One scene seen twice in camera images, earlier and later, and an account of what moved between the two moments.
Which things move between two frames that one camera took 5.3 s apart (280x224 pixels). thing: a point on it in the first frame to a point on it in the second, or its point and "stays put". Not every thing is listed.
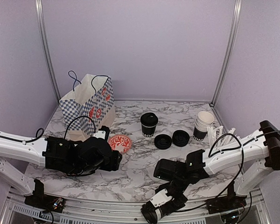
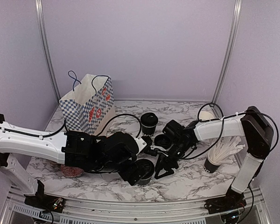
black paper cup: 163,211 to 146,168
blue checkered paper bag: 90,107 stays put
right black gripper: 181,201 to 165,163
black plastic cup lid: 149,119 stays put
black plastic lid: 148,210 to 147,165
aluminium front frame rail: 15,210 stays put
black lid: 163,141 stays put
